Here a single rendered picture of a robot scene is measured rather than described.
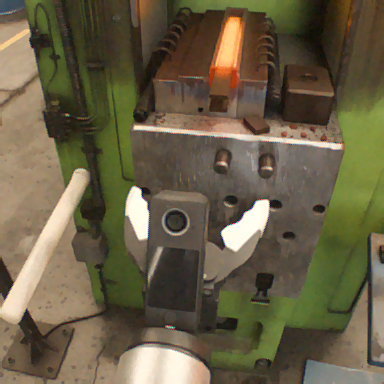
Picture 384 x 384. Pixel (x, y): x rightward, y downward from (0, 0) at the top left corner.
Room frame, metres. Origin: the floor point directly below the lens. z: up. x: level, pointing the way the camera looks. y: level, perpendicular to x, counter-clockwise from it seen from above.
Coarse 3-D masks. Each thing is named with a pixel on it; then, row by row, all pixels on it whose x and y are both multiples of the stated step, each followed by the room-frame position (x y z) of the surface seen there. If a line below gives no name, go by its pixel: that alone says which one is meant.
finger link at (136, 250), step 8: (128, 216) 0.30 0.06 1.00; (128, 224) 0.29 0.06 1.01; (128, 232) 0.28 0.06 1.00; (128, 240) 0.27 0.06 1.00; (136, 240) 0.27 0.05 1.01; (144, 240) 0.27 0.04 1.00; (128, 248) 0.26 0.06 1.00; (136, 248) 0.26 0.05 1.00; (144, 248) 0.26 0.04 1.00; (128, 256) 0.26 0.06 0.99; (136, 256) 0.25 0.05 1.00; (144, 256) 0.25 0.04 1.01; (136, 264) 0.24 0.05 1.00; (144, 264) 0.24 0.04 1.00
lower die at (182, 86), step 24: (192, 24) 0.99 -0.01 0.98; (216, 24) 0.96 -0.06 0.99; (192, 48) 0.80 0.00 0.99; (216, 48) 0.77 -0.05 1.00; (240, 48) 0.78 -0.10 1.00; (264, 48) 0.80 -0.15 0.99; (168, 72) 0.70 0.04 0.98; (192, 72) 0.68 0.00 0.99; (240, 72) 0.67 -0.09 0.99; (264, 72) 0.68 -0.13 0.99; (168, 96) 0.67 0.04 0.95; (192, 96) 0.66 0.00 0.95; (240, 96) 0.65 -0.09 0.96; (264, 96) 0.64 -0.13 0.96
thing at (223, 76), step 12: (228, 24) 0.90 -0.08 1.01; (228, 36) 0.82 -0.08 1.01; (228, 48) 0.75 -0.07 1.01; (228, 60) 0.69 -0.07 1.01; (216, 72) 0.63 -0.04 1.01; (228, 72) 0.63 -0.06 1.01; (216, 84) 0.59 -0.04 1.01; (228, 84) 0.59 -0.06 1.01; (216, 96) 0.55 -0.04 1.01; (228, 96) 0.59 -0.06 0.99; (216, 108) 0.55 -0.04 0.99
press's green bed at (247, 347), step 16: (224, 304) 0.59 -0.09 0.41; (240, 304) 0.59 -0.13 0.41; (256, 304) 0.58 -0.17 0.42; (272, 304) 0.57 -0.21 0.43; (288, 304) 0.57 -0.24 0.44; (224, 320) 0.67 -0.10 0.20; (240, 320) 0.63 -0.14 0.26; (256, 320) 0.58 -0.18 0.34; (272, 320) 0.58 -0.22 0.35; (208, 336) 0.64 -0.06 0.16; (224, 336) 0.64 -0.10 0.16; (240, 336) 0.63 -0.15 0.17; (256, 336) 0.62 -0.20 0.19; (272, 336) 0.58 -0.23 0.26; (224, 352) 0.59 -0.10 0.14; (240, 352) 0.59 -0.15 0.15; (256, 352) 0.58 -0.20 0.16; (272, 352) 0.57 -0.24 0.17; (224, 368) 0.59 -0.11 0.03; (240, 368) 0.59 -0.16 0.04; (256, 368) 0.58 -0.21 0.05
